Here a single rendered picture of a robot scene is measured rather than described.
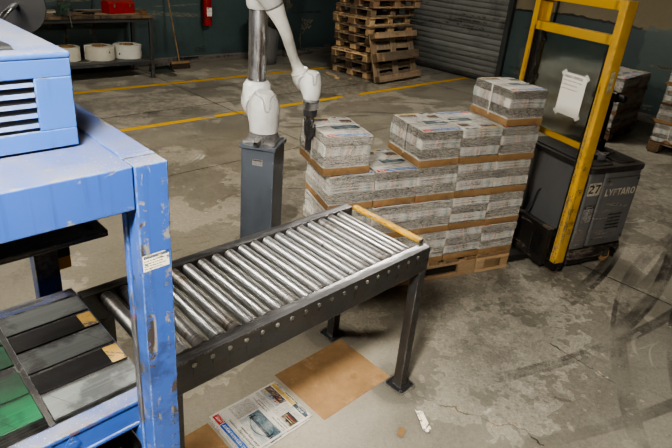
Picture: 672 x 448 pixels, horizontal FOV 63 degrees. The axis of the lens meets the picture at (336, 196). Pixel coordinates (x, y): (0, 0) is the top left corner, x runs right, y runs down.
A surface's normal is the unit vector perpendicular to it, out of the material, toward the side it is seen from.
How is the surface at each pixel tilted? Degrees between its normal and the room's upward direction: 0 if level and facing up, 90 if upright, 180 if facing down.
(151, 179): 90
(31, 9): 90
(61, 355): 0
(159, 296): 90
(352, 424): 0
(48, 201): 90
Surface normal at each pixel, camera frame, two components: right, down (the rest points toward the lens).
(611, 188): 0.40, 0.40
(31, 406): 0.08, -0.91
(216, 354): 0.69, 0.35
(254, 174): -0.21, 0.39
